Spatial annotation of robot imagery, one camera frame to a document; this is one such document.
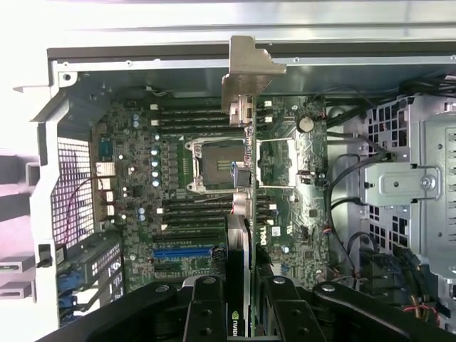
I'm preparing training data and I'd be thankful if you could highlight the blue expansion slot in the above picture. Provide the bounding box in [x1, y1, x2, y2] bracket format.
[152, 247, 215, 260]

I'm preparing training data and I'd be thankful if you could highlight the green Dell motherboard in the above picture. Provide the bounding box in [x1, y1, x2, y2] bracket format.
[90, 93, 331, 304]

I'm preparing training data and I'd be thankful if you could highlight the grey metal disk bay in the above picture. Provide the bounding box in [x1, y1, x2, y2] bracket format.
[358, 94, 456, 286]

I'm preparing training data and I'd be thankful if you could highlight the round coin battery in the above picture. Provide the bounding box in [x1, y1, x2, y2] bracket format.
[296, 115, 315, 133]

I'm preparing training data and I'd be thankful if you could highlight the grey 3D-printed parts rack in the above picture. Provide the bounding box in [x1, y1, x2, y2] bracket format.
[0, 152, 39, 304]

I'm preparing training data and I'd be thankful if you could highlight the open grey PC case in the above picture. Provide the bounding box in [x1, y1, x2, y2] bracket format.
[12, 45, 456, 342]

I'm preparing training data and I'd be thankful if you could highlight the black wire bundle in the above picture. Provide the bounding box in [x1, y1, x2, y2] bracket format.
[358, 247, 440, 323]

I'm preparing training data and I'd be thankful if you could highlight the CPU socket with metal frame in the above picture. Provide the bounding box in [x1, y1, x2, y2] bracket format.
[184, 136, 299, 196]

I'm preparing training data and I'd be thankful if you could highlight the thin red wire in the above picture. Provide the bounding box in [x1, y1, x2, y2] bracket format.
[66, 175, 119, 229]

